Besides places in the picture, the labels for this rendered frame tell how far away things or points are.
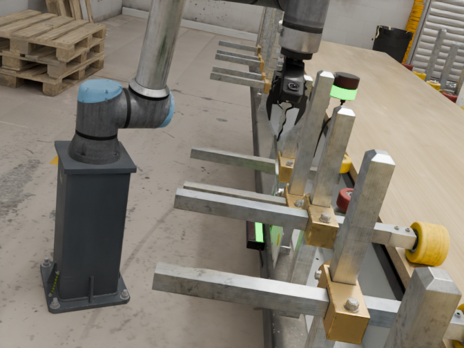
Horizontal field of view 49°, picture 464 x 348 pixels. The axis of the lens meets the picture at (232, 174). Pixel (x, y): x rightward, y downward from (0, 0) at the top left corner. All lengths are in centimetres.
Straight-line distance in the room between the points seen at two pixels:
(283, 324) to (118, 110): 104
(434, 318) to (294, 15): 75
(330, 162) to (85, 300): 143
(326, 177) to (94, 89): 106
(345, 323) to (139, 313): 149
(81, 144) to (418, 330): 154
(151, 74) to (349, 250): 123
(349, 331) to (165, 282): 27
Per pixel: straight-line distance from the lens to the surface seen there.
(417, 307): 52
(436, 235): 104
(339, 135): 96
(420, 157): 173
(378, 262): 125
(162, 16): 177
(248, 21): 903
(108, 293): 220
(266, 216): 97
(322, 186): 99
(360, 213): 74
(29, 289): 227
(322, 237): 96
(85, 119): 187
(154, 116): 192
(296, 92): 108
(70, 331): 208
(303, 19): 112
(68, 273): 210
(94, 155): 189
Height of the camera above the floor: 139
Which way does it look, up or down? 24 degrees down
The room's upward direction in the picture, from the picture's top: 11 degrees clockwise
